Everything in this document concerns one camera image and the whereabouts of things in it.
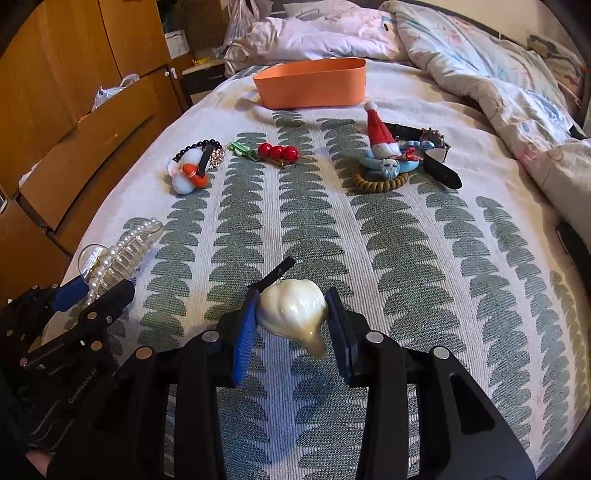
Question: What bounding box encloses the patterned pillow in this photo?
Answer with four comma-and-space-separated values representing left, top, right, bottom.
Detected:
526, 34, 587, 102

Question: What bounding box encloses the wooden wardrobe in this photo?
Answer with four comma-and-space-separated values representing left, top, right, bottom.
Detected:
0, 0, 195, 287

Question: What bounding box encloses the blue hair tie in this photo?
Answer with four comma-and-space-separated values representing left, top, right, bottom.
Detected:
359, 152, 422, 178

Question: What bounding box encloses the red santa hat hair clip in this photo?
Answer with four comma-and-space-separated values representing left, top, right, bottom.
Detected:
364, 100, 402, 158

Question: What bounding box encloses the white box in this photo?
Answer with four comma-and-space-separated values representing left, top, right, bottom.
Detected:
166, 30, 188, 58

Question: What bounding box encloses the clear pearl claw clip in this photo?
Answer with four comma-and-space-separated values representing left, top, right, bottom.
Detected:
78, 219, 164, 308

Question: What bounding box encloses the orange plastic basket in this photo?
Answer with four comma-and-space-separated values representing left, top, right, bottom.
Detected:
253, 58, 368, 110

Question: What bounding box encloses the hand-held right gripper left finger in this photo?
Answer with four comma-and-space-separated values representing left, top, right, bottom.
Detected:
48, 288, 259, 480

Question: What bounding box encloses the wooden nightstand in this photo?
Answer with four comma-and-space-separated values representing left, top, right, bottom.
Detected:
182, 58, 227, 104

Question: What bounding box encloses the small black hair clip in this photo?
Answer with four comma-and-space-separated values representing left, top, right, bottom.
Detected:
256, 257, 297, 291

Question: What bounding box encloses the pink white quilt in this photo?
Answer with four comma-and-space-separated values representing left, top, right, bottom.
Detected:
226, 16, 409, 75

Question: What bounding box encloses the cream garlic-shaped hair clip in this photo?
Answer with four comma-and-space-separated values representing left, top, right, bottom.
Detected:
256, 278, 329, 358

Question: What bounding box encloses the white pillow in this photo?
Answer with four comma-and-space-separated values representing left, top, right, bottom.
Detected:
283, 0, 356, 21

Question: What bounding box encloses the white plush bunny hair clip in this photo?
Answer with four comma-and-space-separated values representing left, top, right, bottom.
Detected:
166, 143, 225, 197

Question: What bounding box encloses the black strap wristwatch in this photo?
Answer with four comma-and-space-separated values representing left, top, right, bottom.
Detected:
383, 122, 463, 190

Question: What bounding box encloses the brown coil hair tie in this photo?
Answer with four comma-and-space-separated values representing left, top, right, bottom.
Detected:
353, 170, 409, 191

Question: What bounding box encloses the black bead bracelet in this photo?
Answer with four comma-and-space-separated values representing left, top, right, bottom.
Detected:
173, 138, 227, 169

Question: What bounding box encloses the hanging clear plastic bag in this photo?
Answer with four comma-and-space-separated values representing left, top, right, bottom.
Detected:
224, 0, 262, 47

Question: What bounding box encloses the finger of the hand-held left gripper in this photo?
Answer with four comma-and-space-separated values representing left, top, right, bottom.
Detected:
51, 277, 94, 311
69, 279, 136, 343

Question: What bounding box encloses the plastic bag in drawer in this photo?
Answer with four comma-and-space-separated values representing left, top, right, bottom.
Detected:
92, 74, 140, 112

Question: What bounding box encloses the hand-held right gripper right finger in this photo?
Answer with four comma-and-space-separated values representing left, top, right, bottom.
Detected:
324, 287, 536, 480

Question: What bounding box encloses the floral light quilt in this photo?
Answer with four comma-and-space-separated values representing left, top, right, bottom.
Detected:
379, 0, 591, 213

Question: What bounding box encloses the red bead hair tie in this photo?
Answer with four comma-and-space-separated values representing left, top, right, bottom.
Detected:
257, 142, 311, 167

